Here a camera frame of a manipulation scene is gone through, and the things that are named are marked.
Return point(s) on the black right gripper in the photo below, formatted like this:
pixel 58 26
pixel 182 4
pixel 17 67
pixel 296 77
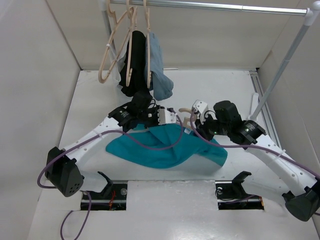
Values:
pixel 201 124

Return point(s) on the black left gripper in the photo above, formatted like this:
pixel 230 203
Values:
pixel 155 109

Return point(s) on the teal t shirt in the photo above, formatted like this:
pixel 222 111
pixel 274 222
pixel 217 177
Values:
pixel 163 147

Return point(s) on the beige wooden hanger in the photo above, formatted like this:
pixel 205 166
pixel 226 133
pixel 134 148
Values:
pixel 106 5
pixel 187 114

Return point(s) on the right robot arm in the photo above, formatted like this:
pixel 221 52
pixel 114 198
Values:
pixel 298 188

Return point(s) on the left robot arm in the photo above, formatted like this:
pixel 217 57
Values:
pixel 65 166

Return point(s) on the black hanging shirt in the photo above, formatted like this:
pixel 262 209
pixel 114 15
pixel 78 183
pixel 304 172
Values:
pixel 137 64

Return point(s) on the light blue hanging shirt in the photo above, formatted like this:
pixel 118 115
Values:
pixel 160 84

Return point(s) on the beige hanger with blue shirt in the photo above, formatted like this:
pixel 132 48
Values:
pixel 148 30

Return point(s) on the empty beige wooden hanger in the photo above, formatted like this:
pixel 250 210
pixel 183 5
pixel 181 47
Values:
pixel 106 5

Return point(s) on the beige hanger with black shirt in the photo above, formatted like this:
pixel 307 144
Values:
pixel 132 14

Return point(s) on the white sheer hanging garment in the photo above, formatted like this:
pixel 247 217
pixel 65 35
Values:
pixel 115 76

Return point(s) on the metal clothes rack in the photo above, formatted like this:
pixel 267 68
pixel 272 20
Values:
pixel 286 46

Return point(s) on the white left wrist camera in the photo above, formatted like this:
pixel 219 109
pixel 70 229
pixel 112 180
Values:
pixel 166 116

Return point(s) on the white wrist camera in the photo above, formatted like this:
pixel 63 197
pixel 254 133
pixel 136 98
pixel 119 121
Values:
pixel 166 116
pixel 199 107

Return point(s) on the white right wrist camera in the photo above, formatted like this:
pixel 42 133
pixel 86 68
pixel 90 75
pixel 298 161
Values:
pixel 199 107

